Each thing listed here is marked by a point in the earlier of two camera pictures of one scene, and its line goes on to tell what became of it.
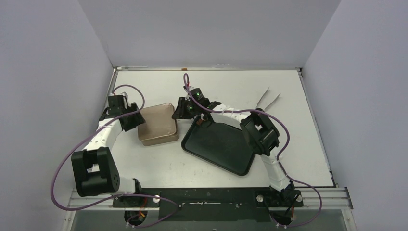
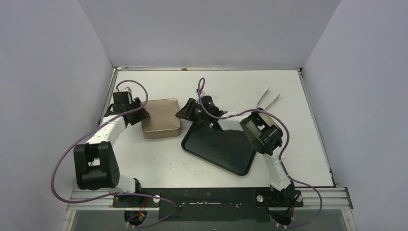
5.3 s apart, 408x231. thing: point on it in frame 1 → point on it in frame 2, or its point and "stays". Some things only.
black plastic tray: [223, 144] stays
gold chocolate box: [170, 138] → [153, 129]
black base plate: [218, 204] stays
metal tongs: [258, 105] stays
